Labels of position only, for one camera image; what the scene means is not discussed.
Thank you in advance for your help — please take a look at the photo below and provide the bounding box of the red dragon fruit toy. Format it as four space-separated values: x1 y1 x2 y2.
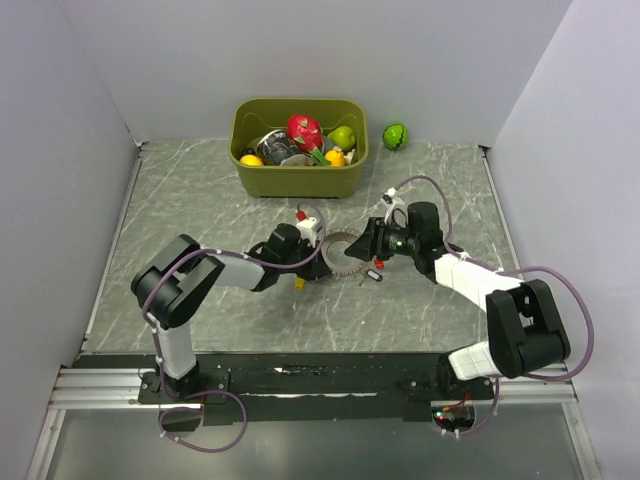
286 114 323 153

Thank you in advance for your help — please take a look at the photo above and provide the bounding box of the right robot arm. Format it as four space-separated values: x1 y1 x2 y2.
345 202 571 399

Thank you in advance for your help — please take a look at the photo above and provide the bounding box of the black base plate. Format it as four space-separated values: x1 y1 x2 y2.
138 352 494 426

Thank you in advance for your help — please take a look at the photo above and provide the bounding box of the olive green plastic bin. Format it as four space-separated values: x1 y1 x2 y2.
229 98 369 198

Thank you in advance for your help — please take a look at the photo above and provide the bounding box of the green watermelon toy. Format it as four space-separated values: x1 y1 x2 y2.
382 123 409 151

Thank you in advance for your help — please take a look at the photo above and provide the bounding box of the yellow lemon toy right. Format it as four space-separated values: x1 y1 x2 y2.
324 149 346 167

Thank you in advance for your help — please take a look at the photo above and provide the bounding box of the yellow lemon toy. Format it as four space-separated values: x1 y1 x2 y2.
324 149 346 167
240 154 264 166

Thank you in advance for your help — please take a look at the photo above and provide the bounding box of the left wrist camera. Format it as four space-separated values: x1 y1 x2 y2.
296 217 323 248

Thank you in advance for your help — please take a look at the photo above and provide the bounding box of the green pear toy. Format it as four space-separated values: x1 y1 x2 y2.
328 125 356 151

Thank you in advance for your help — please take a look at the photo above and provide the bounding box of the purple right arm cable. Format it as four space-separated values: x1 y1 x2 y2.
387 174 596 441

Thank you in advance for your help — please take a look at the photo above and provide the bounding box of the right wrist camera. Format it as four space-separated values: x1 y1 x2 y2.
381 187 406 211

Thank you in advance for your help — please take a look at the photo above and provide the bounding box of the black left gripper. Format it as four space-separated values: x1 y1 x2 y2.
279 237 332 281

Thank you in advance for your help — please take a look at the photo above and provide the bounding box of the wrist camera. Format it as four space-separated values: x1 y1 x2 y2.
296 217 323 248
381 187 406 211

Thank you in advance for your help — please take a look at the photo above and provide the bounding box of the yellow lemon toy left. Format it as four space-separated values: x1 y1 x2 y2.
240 154 264 166

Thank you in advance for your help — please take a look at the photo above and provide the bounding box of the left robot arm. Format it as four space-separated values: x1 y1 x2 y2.
131 217 331 402

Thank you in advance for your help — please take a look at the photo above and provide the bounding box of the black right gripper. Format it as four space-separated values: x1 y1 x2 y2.
345 217 421 262

